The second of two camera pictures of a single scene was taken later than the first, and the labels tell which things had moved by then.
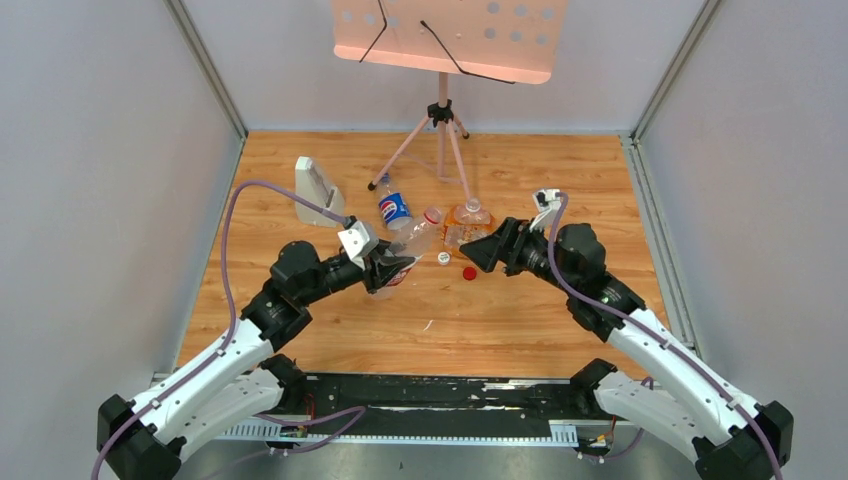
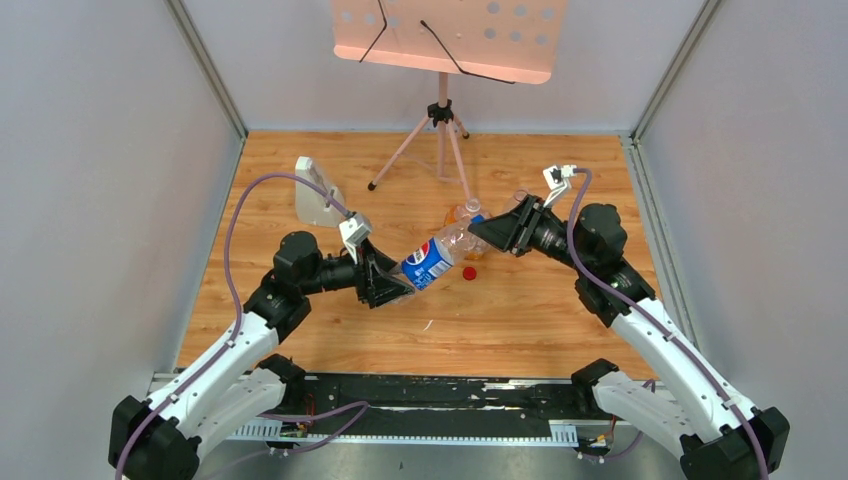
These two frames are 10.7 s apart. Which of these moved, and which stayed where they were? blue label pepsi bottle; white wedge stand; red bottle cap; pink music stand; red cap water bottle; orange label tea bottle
Moved: blue label pepsi bottle; red cap water bottle
Stayed: orange label tea bottle; white wedge stand; red bottle cap; pink music stand
